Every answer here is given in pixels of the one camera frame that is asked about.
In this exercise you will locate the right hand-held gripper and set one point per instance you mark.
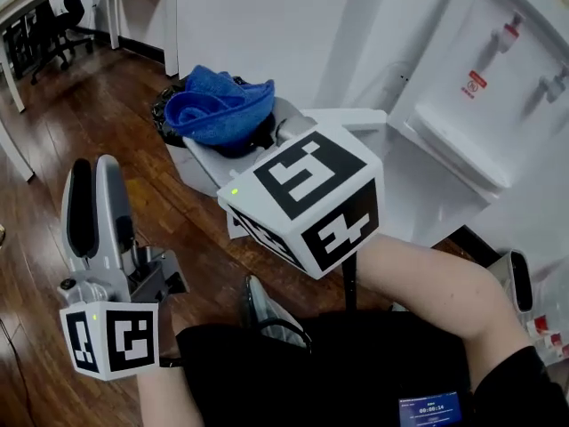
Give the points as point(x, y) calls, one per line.
point(311, 194)

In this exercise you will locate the person's right forearm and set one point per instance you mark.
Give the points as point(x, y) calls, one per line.
point(444, 292)

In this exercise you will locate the black screen device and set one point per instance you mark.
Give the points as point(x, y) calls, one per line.
point(429, 412)

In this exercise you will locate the grey sneaker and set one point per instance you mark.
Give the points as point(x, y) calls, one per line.
point(266, 305)

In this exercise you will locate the beige slim waste bin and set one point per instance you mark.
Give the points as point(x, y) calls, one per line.
point(511, 283)

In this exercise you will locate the person's left forearm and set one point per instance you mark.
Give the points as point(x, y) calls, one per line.
point(164, 398)

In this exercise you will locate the blue cloth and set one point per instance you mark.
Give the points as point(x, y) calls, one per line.
point(222, 109)

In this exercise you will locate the black office chair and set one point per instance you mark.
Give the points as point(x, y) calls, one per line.
point(18, 47)
point(66, 29)

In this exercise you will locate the white water dispenser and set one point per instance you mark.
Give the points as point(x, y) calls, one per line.
point(444, 82)

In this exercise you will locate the clear bag of bottles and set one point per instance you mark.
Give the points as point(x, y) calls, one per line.
point(551, 327)

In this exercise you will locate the white drip tray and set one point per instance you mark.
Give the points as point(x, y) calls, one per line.
point(458, 149)

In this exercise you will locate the black trash bag bin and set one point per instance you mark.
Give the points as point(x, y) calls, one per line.
point(166, 109)

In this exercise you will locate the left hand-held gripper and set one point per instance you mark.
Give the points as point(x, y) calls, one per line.
point(115, 340)

